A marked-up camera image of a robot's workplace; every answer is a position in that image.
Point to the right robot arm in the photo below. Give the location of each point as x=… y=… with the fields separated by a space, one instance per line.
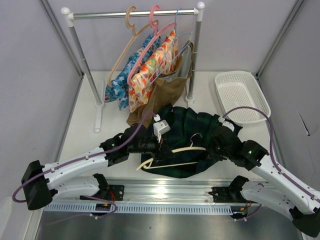
x=290 y=197

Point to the blue floral garment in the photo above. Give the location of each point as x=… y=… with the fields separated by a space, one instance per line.
x=118 y=91

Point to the white plastic basket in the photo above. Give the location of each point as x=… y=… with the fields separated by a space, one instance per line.
x=240 y=89

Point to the orange floral garment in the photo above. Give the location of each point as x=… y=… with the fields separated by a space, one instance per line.
x=162 y=61

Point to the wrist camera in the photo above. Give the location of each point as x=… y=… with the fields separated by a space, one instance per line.
x=226 y=123
x=160 y=127

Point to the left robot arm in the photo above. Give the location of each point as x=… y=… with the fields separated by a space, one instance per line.
x=42 y=183

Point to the dark green plaid skirt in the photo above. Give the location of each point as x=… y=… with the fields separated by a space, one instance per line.
x=188 y=129

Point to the white slotted cable duct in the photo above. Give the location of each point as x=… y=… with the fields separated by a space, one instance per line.
x=126 y=208

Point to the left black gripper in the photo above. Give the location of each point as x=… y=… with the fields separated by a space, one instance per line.
x=162 y=151

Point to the pink plastic hanger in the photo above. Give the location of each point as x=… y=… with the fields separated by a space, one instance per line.
x=156 y=34

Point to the brown skirt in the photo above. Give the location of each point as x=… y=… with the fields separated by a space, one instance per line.
x=168 y=88

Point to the white clothes rack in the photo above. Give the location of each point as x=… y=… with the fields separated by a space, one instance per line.
x=99 y=93

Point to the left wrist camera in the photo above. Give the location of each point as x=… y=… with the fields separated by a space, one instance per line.
x=160 y=127

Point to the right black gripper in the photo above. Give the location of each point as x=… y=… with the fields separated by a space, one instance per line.
x=213 y=153

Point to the beige plastic hanger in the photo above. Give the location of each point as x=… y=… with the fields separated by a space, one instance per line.
x=135 y=35

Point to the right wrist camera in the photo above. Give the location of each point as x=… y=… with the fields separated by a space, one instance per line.
x=226 y=123

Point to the cream hanger with metal hook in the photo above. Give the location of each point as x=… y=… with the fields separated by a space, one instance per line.
x=175 y=152

